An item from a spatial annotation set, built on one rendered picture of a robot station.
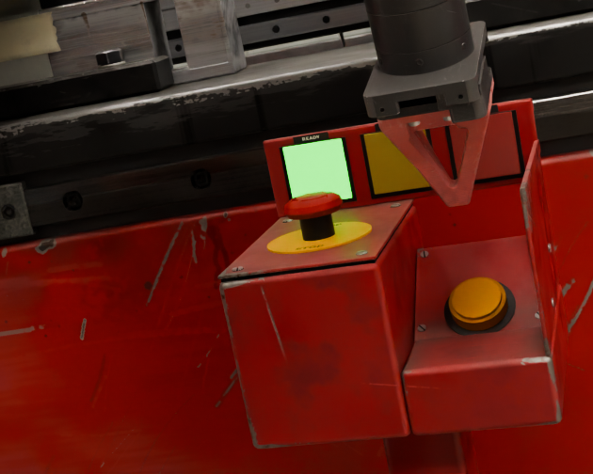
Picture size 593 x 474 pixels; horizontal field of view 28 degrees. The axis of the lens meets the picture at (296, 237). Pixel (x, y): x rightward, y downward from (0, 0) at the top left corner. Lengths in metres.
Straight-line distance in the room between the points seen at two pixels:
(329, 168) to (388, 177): 0.04
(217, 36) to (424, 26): 0.49
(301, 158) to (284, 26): 0.54
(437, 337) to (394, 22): 0.22
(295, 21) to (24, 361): 0.52
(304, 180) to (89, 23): 0.37
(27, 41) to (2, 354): 0.30
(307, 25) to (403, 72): 0.71
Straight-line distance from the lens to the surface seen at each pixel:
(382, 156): 0.86
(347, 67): 1.00
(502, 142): 0.85
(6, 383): 1.16
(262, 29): 1.40
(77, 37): 1.18
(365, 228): 0.79
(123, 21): 1.17
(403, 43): 0.68
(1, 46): 1.21
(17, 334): 1.13
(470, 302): 0.79
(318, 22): 1.39
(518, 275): 0.81
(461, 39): 0.69
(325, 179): 0.87
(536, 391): 0.73
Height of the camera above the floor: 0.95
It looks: 12 degrees down
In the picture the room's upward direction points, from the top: 11 degrees counter-clockwise
